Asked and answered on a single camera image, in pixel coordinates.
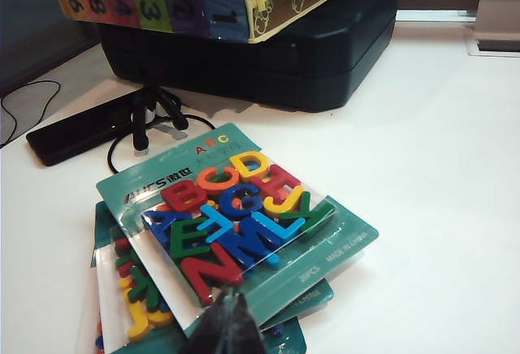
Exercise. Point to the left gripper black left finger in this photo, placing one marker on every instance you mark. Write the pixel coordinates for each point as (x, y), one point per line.
(211, 329)

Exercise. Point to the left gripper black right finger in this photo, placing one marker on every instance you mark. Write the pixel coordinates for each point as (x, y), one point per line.
(245, 329)

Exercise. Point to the teal magnetic letter pack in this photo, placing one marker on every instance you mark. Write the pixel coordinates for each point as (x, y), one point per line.
(109, 273)
(284, 338)

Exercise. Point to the red letter N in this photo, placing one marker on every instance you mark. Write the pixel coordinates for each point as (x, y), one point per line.
(203, 268)

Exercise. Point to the blue letter M uppercase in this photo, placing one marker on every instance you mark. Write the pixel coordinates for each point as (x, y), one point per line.
(252, 248)

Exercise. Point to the green letter E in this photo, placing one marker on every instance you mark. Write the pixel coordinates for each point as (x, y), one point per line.
(183, 244)

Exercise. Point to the teal uppercase letter pack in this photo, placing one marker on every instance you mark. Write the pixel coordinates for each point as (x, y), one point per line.
(308, 264)

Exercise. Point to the light blue letter T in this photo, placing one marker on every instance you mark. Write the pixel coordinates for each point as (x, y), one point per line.
(219, 228)

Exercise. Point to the light blue letter L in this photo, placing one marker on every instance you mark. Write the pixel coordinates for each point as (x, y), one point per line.
(280, 229)

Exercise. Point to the blue letter A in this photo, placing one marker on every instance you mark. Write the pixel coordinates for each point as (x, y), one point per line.
(156, 224)

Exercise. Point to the blue letter G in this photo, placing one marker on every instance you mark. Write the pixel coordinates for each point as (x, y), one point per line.
(227, 204)

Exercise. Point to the yellow letter J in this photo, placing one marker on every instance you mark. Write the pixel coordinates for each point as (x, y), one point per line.
(280, 206)

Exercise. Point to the red letter B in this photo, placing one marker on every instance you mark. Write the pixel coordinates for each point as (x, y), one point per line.
(178, 196)

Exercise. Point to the orange letter C uppercase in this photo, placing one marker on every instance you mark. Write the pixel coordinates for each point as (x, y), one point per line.
(203, 181)

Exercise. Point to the red letter H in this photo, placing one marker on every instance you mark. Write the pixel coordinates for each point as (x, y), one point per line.
(280, 179)

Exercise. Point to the yellow letter D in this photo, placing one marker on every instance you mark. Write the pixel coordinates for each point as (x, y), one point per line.
(264, 163)

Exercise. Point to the black mini tripod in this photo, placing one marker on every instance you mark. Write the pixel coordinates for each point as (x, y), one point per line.
(140, 126)

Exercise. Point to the black flat device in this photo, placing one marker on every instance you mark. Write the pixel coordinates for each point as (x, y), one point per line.
(73, 139)

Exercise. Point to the dark blue plastic case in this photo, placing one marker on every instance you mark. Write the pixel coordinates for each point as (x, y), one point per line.
(304, 66)

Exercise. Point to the yellow patterned number box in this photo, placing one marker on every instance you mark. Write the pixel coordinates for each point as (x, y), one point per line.
(162, 11)

